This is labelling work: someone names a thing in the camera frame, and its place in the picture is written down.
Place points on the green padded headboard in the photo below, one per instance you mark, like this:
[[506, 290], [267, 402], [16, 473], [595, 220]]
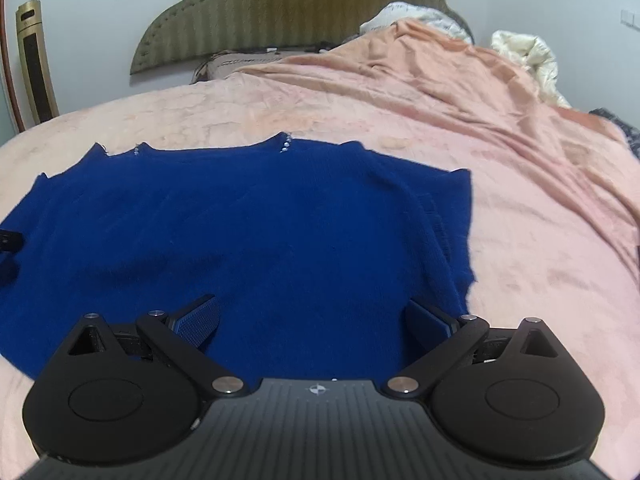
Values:
[[300, 10]]

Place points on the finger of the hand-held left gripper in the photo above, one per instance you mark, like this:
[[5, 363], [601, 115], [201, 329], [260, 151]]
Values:
[[10, 241]]

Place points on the white quilt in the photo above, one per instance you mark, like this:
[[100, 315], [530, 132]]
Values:
[[400, 12]]

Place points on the brown patterned pillow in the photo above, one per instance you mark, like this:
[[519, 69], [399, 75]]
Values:
[[225, 62]]

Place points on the pink blanket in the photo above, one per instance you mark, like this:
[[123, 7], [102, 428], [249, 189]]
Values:
[[525, 260]]

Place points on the brown wooden door frame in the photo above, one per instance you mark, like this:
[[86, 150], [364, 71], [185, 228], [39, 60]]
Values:
[[9, 60]]

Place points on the cream duvet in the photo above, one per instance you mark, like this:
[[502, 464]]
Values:
[[535, 55]]

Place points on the blue beaded sweater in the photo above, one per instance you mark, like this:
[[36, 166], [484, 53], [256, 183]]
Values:
[[250, 240]]

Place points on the white wall switch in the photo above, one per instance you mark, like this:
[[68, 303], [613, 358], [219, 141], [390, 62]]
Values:
[[627, 15]]

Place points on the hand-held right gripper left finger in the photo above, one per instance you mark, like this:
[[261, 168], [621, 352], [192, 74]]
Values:
[[196, 321]]

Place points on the black lace cloth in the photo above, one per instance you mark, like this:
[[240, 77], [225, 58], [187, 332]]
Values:
[[627, 125]]

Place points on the gold tower air conditioner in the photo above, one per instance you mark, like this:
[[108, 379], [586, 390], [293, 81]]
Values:
[[36, 60]]

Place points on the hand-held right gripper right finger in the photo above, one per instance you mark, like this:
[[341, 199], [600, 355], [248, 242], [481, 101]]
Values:
[[427, 325]]

